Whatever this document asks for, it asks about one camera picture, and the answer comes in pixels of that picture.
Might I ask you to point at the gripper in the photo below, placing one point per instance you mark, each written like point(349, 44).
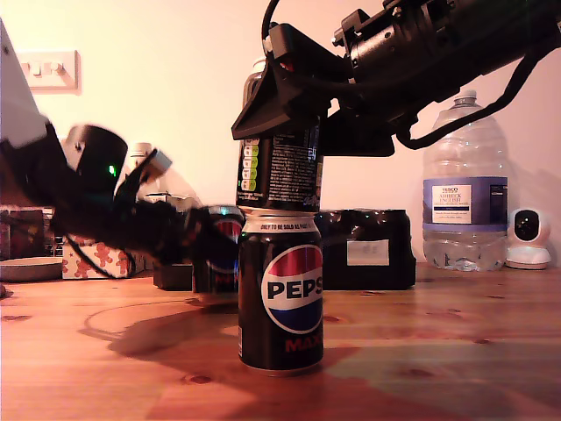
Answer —
point(394, 57)

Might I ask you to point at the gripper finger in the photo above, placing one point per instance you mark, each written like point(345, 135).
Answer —
point(206, 232)

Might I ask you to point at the black Pepsi Max can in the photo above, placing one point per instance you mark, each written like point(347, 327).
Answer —
point(280, 307)
point(285, 175)
point(219, 280)

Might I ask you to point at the black Pepsi Max multipack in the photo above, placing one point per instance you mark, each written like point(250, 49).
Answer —
point(372, 276)

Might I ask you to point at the gingerbread print tissue box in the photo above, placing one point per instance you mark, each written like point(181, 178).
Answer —
point(101, 259)

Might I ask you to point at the large clear water bottle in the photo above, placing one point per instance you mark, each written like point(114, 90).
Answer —
point(464, 210)

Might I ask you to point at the red patterned box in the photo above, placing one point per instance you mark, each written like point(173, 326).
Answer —
point(26, 232)

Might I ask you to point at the shallow grey dish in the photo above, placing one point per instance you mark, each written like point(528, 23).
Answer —
point(26, 269)

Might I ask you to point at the white light switch plate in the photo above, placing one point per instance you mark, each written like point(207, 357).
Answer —
point(57, 83)

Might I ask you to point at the small white round camera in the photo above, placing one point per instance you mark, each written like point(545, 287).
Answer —
point(528, 254)

